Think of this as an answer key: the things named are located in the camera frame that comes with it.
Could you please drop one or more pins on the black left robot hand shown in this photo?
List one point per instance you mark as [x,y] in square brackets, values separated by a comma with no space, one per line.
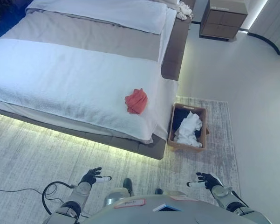
[90,175]

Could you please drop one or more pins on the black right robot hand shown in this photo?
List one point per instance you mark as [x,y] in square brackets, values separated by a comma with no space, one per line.
[209,179]

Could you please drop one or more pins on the red cloth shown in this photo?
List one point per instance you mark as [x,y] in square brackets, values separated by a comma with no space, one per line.
[137,101]

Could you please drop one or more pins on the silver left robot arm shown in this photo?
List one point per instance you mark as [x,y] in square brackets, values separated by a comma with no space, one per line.
[77,193]

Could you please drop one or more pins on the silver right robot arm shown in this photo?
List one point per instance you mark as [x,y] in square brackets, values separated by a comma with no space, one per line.
[228,198]

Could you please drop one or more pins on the brown woven laundry basket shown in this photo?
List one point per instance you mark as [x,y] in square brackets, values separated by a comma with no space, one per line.
[171,142]

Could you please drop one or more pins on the white crumpled clothes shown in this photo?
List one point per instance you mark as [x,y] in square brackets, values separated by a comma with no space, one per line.
[187,130]

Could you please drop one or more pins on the black clothes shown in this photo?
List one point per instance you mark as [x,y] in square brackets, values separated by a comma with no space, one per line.
[179,119]

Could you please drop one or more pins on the beige bed cover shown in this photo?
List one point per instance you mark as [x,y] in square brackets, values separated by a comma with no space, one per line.
[88,32]

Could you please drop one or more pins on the white bed sheet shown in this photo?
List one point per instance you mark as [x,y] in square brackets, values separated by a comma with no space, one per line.
[168,28]

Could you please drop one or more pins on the silver left robot leg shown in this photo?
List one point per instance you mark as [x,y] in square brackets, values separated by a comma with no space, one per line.
[117,194]

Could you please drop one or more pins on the grey striped rug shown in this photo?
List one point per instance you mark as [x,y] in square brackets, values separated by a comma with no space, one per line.
[49,163]

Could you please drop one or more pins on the grey robot torso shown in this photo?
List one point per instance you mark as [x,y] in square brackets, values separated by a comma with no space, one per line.
[167,211]

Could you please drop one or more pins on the white textured blanket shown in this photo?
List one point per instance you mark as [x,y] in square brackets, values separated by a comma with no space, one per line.
[60,81]

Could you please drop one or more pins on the black curved baseboard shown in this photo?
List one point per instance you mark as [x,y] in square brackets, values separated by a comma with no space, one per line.
[270,43]

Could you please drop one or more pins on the brown wooden nightstand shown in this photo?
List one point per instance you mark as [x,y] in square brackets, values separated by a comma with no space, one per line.
[221,18]

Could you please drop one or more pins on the white folded duvet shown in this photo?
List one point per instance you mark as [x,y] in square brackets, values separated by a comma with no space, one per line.
[102,11]

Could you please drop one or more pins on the cream crumpled cloth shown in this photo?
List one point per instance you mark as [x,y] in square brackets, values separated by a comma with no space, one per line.
[184,9]

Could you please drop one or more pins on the white pillow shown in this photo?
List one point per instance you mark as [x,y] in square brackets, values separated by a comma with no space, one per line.
[172,2]

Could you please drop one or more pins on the brown upholstered bed frame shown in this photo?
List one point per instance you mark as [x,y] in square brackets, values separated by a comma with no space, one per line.
[174,46]

